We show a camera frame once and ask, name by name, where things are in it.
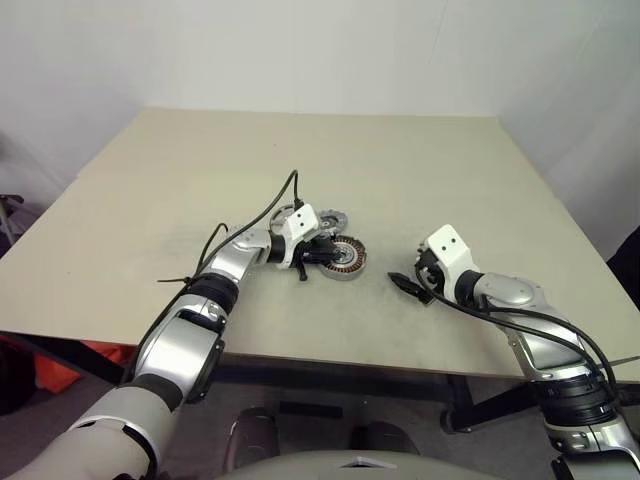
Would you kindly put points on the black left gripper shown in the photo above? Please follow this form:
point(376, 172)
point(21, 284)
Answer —
point(306, 255)

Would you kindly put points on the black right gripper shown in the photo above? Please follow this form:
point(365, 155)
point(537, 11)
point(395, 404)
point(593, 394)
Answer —
point(429, 272)

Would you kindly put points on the motor housing with copper stator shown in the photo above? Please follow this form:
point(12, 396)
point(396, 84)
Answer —
point(350, 260)

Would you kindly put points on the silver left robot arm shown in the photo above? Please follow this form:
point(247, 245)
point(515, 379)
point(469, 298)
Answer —
point(175, 350)

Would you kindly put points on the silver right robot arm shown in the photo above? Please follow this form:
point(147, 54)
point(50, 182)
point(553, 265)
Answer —
point(515, 290)

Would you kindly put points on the dark rounded shape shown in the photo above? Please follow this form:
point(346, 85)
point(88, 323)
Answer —
point(252, 435)
point(382, 440)

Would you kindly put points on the grey robot torso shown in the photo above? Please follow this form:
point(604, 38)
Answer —
point(320, 467)

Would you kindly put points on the red object under table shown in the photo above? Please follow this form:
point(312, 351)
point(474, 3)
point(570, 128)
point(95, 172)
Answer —
point(55, 375)

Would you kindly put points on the dark chair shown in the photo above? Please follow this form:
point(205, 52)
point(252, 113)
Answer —
point(9, 210)

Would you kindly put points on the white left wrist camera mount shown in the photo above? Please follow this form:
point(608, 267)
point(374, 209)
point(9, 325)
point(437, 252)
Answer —
point(302, 222)

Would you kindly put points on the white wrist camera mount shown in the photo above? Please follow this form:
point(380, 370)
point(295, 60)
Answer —
point(450, 247)
point(302, 222)

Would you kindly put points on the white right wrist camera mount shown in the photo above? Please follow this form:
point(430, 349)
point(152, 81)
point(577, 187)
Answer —
point(450, 247)

